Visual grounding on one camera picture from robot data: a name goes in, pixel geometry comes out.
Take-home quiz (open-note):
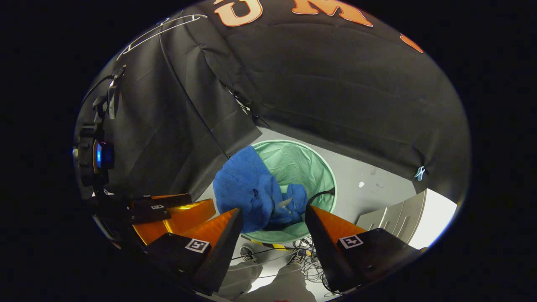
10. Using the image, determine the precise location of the black backdrop cloth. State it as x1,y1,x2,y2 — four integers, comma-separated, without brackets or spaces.
76,0,472,202

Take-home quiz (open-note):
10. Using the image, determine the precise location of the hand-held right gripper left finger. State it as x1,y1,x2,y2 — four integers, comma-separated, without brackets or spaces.
145,208,245,296

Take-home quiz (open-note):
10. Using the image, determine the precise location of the grey ribbed panel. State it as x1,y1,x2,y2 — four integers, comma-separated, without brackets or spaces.
356,189,428,245

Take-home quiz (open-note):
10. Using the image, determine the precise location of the person's left leg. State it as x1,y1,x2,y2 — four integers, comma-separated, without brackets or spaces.
217,260,264,301

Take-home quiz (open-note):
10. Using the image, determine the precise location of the white clothes hanger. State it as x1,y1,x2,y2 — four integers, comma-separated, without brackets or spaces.
117,14,208,61

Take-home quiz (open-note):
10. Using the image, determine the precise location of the person's leg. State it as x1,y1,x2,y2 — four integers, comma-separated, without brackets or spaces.
217,260,264,301
245,263,318,302

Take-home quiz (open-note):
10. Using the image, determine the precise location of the blue corduroy jacket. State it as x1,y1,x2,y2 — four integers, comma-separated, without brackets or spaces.
213,146,309,233

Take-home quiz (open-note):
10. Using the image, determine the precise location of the person's right leg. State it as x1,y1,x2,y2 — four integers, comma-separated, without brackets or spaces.
245,263,318,302

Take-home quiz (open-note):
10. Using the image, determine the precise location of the yellow black striped tape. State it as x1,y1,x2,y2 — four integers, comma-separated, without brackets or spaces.
242,236,295,251

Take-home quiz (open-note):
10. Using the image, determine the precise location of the tangle of thin cables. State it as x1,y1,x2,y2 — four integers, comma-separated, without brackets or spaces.
292,236,338,295

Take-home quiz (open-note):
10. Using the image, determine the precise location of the person's right shoe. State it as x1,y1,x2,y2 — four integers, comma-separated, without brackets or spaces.
287,249,308,267

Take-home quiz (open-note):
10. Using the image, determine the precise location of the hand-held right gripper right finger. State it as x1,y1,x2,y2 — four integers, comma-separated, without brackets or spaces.
305,204,428,294

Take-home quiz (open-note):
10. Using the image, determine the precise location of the green laundry hamper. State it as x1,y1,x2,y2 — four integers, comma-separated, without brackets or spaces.
243,139,337,245

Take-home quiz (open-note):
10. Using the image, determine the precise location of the black clothes rail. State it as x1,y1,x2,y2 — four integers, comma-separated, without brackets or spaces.
157,31,230,159

